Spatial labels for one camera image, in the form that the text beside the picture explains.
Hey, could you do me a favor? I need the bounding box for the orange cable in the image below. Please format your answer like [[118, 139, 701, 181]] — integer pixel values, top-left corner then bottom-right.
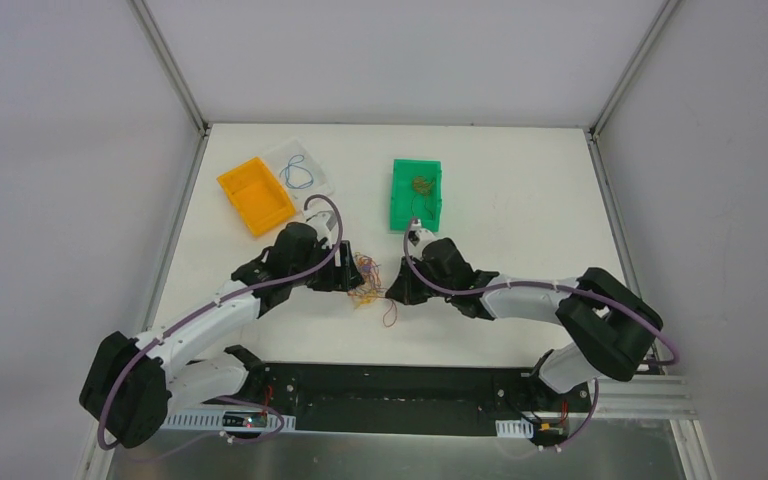
[[354, 254, 399, 329], [407, 173, 440, 220]]

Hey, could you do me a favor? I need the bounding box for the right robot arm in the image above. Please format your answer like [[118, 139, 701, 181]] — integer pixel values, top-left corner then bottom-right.
[[385, 228, 663, 410]]

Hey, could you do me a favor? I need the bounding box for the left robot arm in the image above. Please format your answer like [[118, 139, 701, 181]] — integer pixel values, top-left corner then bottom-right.
[[79, 222, 362, 448]]

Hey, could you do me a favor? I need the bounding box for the yellow plastic bin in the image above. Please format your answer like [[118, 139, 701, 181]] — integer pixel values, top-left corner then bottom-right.
[[217, 157, 297, 237]]

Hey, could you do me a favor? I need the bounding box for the white translucent bin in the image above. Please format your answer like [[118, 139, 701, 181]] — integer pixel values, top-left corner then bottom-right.
[[260, 138, 335, 203]]

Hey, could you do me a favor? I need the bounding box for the green plastic bin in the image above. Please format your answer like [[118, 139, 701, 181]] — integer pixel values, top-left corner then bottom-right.
[[389, 159, 442, 233]]

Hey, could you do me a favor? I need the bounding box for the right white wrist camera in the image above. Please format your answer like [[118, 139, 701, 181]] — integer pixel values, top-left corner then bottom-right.
[[407, 227, 438, 258]]

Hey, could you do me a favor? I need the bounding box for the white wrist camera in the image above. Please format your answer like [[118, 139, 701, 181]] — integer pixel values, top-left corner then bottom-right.
[[303, 210, 337, 238], [407, 227, 438, 258]]

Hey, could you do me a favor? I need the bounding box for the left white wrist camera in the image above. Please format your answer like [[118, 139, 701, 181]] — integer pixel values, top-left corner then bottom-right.
[[303, 210, 337, 238]]

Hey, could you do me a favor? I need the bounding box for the left aluminium frame rail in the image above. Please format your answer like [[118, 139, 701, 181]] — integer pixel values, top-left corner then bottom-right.
[[128, 0, 209, 136]]

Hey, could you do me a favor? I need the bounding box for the aluminium frame rail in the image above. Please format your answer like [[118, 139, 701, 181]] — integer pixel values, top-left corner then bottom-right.
[[589, 0, 684, 141], [128, 0, 209, 136]]

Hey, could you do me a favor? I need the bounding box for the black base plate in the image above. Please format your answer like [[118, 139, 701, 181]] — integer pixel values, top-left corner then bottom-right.
[[233, 362, 591, 437]]

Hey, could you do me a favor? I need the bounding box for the right white cable duct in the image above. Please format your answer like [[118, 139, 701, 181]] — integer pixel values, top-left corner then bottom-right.
[[495, 419, 534, 439]]

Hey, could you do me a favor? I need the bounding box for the white cable duct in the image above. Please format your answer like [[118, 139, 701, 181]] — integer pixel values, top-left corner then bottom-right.
[[160, 409, 296, 433], [495, 419, 534, 439]]

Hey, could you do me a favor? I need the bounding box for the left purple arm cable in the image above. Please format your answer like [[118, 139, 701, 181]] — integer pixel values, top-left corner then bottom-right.
[[96, 194, 344, 452]]

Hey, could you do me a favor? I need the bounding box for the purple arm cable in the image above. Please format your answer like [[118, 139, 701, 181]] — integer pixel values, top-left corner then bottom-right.
[[96, 194, 344, 452], [402, 218, 681, 453]]

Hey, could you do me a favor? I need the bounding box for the left white cable duct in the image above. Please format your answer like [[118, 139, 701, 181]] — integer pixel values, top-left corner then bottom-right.
[[160, 409, 296, 433]]

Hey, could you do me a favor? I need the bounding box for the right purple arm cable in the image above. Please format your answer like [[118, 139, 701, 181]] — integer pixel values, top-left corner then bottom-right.
[[402, 218, 681, 453]]

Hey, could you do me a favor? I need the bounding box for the right aluminium frame rail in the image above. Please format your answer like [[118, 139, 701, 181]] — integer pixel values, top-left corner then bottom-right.
[[589, 0, 684, 141]]

